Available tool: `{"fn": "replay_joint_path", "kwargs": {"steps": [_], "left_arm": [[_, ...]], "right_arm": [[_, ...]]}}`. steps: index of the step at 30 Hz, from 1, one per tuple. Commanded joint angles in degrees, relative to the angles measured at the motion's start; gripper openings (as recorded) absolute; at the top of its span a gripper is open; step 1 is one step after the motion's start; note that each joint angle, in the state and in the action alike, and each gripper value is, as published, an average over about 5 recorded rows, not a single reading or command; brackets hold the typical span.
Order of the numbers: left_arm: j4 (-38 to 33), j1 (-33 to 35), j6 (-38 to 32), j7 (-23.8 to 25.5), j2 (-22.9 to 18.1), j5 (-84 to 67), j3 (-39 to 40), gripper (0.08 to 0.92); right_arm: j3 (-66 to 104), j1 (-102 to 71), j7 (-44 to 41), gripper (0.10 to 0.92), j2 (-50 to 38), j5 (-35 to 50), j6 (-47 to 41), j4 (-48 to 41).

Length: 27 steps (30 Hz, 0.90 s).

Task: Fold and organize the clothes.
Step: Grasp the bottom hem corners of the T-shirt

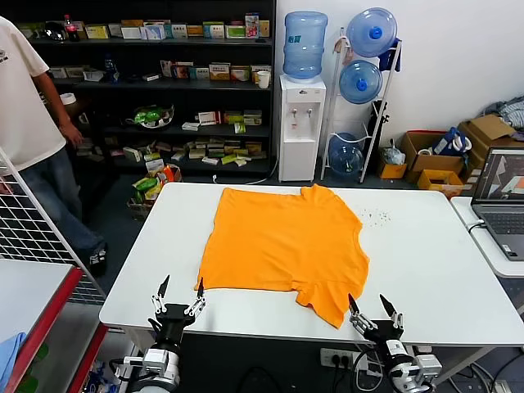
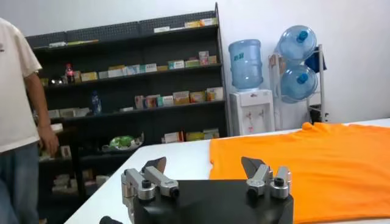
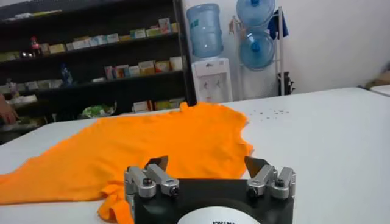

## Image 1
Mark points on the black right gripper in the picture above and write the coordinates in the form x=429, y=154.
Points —
x=387, y=333

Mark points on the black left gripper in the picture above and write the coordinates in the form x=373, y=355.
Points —
x=174, y=315

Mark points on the orange t-shirt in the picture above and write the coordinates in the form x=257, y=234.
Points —
x=278, y=245

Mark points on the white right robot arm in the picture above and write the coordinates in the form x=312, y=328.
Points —
x=403, y=368

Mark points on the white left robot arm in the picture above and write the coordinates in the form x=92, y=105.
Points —
x=159, y=362

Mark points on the pile of grey clothes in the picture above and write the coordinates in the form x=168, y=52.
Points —
x=511, y=110

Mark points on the person's bare hand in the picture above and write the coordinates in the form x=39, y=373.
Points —
x=73, y=137

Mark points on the white power strip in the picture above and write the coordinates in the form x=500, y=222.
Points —
x=333, y=359

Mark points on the large white table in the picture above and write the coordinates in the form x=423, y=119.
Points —
x=450, y=254

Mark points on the cardboard box of snacks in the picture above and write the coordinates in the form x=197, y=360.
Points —
x=143, y=190

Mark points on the small white side table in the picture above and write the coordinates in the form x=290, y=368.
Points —
x=487, y=256

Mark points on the open yellow cardboard box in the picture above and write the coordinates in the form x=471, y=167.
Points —
x=425, y=182

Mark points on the small yellow cardboard box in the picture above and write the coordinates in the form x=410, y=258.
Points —
x=391, y=171

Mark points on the tied clear plastic bag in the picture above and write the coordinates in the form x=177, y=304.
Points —
x=394, y=155

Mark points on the red edged white cart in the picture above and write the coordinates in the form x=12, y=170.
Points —
x=28, y=294

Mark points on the grey laptop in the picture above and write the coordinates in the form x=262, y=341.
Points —
x=503, y=221

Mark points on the open brown cardboard box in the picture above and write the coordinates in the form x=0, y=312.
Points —
x=409, y=147

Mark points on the white water dispenser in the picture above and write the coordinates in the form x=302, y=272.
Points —
x=301, y=155

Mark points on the white jug rack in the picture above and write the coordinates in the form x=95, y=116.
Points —
x=373, y=137

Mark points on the green sachet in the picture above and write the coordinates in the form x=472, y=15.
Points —
x=240, y=128

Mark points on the white red medicine box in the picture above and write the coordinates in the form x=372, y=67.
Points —
x=209, y=117

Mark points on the bowl of green packets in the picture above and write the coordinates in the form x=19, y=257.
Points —
x=149, y=116

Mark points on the yellow green carton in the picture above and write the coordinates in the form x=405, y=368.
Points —
x=233, y=118

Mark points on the white green carton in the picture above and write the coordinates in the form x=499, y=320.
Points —
x=253, y=118

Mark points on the light blue cloth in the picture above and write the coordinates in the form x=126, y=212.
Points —
x=10, y=356

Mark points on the black folded tripod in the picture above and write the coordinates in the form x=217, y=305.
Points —
x=385, y=114

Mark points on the black shelving unit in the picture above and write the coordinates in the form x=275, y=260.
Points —
x=180, y=85

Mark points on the dark brown desk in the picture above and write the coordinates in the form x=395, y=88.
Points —
x=79, y=107

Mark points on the small flat white box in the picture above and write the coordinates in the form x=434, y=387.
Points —
x=151, y=77

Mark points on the large brown cardboard box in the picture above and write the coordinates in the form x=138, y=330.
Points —
x=487, y=127

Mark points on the orange blue medicine box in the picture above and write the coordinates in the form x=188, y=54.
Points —
x=182, y=70

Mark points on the white tape roll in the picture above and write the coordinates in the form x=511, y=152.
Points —
x=70, y=101

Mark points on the yellow white medicine box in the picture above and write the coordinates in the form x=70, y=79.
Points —
x=219, y=71

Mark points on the white pink medicine box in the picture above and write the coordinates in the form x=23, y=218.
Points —
x=165, y=69

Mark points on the orange white medicine box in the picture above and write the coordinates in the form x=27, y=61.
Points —
x=240, y=73

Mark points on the white paper cup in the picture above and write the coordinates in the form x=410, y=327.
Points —
x=263, y=79

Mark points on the white orange striped box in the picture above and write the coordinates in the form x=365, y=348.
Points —
x=254, y=71

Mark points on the blue plastic bottle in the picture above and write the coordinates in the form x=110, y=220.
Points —
x=110, y=69

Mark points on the open white carton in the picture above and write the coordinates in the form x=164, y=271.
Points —
x=93, y=75

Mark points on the person in white t-shirt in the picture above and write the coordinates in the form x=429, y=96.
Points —
x=20, y=102

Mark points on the white box green print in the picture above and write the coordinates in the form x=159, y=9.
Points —
x=179, y=31

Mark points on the light blue medicine box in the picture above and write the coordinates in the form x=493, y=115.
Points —
x=154, y=32

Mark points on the green white medicine box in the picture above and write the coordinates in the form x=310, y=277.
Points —
x=213, y=30

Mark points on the labelled blue water jug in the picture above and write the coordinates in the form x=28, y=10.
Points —
x=305, y=49

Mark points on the flat orange box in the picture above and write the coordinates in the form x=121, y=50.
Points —
x=132, y=23

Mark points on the yellow green medicine box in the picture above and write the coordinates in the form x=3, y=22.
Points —
x=97, y=32

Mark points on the tall pink box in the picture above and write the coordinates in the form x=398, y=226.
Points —
x=252, y=25

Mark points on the orange yellow box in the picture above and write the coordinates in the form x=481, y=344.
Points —
x=265, y=28

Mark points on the cola bottle red label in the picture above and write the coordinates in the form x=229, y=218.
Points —
x=71, y=30

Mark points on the glossy black helmet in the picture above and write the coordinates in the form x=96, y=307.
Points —
x=55, y=30

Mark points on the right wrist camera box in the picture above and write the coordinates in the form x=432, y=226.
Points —
x=427, y=364

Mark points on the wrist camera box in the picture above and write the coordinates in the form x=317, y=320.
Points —
x=427, y=364
x=133, y=362

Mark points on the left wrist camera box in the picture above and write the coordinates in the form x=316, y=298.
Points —
x=133, y=362

